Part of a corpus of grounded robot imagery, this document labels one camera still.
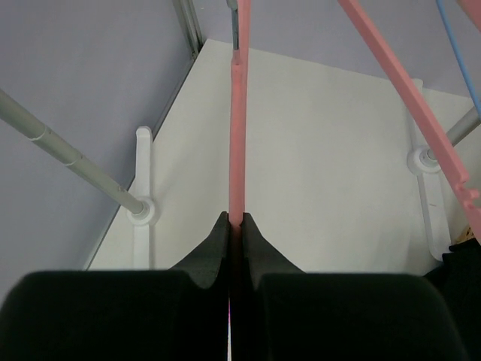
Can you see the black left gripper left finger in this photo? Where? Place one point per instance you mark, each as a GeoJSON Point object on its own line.
{"type": "Point", "coordinates": [176, 314]}

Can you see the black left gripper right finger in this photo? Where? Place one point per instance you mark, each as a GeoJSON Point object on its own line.
{"type": "Point", "coordinates": [295, 315]}

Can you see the black t shirt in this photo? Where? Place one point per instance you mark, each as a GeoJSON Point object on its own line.
{"type": "Point", "coordinates": [458, 281]}

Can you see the pink slim hanger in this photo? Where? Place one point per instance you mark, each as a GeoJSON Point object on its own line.
{"type": "Point", "coordinates": [240, 15]}

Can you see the pink thick hanger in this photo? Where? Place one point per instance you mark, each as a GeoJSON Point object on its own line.
{"type": "Point", "coordinates": [449, 161]}

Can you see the white garment rack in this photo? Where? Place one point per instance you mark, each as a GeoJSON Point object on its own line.
{"type": "Point", "coordinates": [140, 206]}

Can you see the blue wire hanger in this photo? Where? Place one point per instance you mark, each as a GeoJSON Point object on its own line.
{"type": "Point", "coordinates": [458, 55]}

